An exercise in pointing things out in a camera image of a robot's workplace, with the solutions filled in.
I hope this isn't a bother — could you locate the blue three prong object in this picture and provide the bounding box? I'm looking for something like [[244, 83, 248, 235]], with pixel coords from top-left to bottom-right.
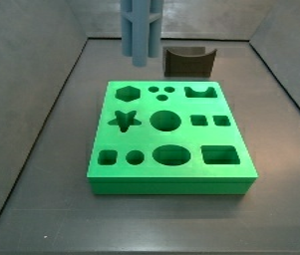
[[121, 0, 164, 67]]

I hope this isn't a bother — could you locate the green shape sorter board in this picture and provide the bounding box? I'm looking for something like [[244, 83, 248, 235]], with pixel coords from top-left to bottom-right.
[[88, 81, 258, 194]]

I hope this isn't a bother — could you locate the dark curved block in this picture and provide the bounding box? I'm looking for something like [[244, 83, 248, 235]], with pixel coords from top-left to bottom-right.
[[163, 46, 217, 78]]

